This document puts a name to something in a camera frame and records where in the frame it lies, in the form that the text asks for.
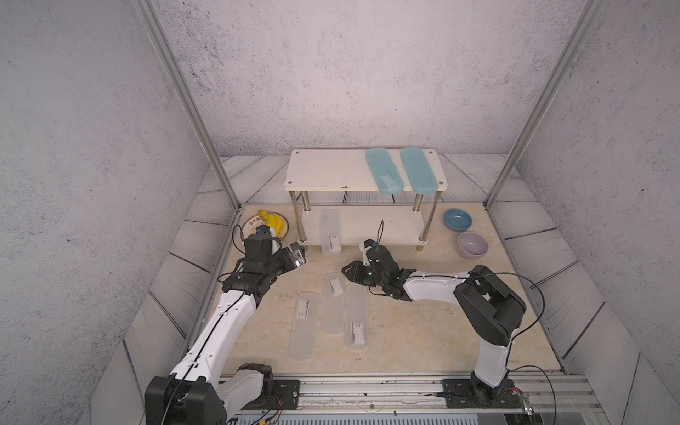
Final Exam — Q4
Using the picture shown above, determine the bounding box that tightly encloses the clear pencil case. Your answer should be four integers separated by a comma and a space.
322, 273, 346, 335
345, 283, 369, 350
289, 292, 321, 361
320, 209, 342, 255

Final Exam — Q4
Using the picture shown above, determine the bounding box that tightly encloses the yellow banana bunch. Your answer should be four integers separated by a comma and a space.
258, 210, 286, 237

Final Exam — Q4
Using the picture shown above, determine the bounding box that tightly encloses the blue ceramic bowl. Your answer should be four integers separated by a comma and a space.
443, 208, 473, 233

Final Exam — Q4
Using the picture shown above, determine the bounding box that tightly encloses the left aluminium frame post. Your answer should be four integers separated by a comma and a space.
132, 0, 241, 210

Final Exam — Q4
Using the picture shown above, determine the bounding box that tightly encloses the purple ceramic bowl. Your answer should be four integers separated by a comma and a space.
457, 231, 490, 260

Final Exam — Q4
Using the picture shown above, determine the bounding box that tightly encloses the aluminium mounting rail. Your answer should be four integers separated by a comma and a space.
226, 367, 609, 424

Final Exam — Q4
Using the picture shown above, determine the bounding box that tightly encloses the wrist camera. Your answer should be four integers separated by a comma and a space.
359, 239, 395, 267
244, 225, 282, 263

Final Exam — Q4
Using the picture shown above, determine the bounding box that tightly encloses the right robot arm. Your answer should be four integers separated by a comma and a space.
342, 260, 527, 405

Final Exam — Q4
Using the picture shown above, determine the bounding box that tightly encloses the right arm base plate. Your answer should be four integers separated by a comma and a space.
437, 378, 523, 409

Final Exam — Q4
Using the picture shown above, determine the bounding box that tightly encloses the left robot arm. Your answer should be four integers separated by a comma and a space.
144, 234, 306, 424

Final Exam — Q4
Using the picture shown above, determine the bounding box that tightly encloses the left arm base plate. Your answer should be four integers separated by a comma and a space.
241, 379, 300, 411

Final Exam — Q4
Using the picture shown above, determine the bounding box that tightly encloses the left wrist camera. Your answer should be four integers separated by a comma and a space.
244, 225, 282, 263

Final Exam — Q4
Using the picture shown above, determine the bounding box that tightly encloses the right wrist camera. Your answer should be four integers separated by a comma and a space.
359, 239, 395, 267

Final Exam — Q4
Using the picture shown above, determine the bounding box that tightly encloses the right aluminium frame post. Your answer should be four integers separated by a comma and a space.
483, 0, 604, 211

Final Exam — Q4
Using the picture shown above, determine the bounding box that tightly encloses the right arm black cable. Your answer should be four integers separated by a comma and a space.
375, 219, 558, 425

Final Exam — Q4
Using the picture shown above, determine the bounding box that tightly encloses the teal pencil case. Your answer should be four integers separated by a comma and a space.
366, 148, 405, 195
400, 147, 438, 195

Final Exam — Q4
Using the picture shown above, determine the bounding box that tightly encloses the patterned round plate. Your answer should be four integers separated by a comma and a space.
238, 210, 289, 246

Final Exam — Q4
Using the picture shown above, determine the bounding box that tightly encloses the white two-tier shelf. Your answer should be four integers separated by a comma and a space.
284, 149, 448, 251

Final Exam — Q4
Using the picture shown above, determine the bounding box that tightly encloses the aluminium frame post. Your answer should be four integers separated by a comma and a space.
483, 0, 604, 211
132, 0, 241, 210

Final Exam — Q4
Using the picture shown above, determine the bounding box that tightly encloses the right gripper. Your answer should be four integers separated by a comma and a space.
339, 259, 388, 289

